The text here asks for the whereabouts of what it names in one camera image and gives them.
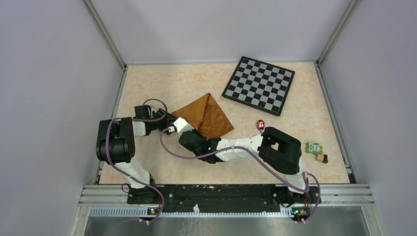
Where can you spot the brown cloth napkin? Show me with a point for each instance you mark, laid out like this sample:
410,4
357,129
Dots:
206,116

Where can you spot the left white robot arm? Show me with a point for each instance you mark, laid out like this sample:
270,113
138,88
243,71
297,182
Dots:
115,144

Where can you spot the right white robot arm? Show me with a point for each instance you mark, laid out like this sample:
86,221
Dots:
278,152

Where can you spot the iridescent spoon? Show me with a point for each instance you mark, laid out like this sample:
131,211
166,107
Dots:
260,125

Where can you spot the black grey checkerboard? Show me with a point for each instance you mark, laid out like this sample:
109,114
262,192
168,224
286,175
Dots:
260,85

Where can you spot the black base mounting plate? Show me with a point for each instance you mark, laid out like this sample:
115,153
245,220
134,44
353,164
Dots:
221,198

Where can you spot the green owl toy block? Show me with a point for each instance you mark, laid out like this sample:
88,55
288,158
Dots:
313,148

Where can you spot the small brown wooden block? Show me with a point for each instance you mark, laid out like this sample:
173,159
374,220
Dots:
323,158

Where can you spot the aluminium frame rail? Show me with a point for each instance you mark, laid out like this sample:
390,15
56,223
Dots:
104,195

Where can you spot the white slotted cable duct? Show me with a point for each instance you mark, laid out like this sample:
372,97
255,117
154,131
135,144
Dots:
144,212

